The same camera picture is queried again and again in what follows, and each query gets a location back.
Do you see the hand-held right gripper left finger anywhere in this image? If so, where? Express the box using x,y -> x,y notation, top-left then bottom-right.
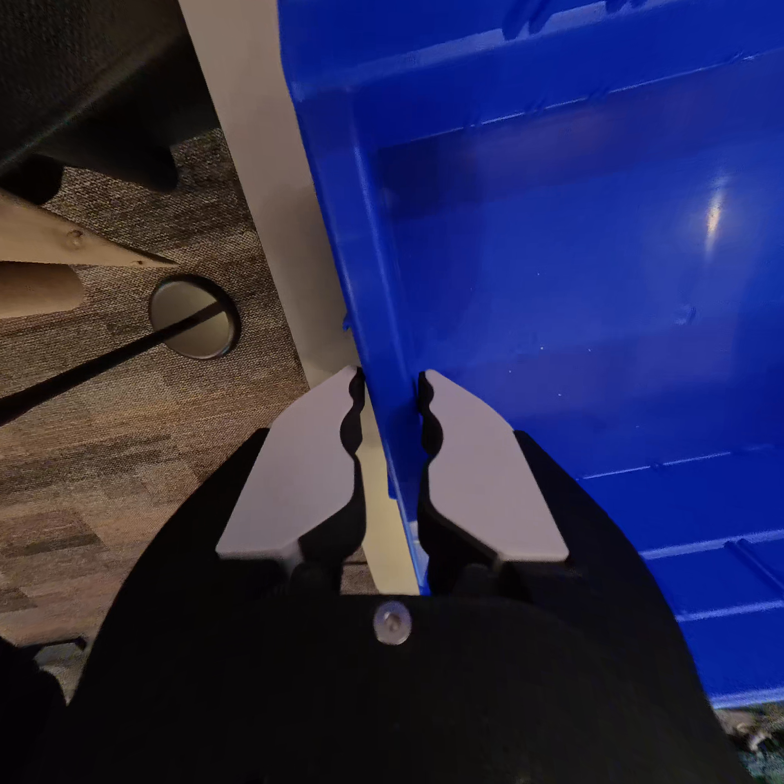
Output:
216,365 -> 368,592

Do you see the beige table leg foot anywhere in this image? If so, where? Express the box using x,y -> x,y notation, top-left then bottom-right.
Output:
0,189 -> 180,319

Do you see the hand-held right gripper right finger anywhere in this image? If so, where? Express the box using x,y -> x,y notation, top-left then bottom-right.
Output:
416,369 -> 570,595

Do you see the blue plastic bin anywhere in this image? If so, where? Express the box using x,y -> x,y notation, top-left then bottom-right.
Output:
277,0 -> 784,711

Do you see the black office chair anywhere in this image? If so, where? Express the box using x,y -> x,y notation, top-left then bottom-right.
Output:
0,0 -> 223,207

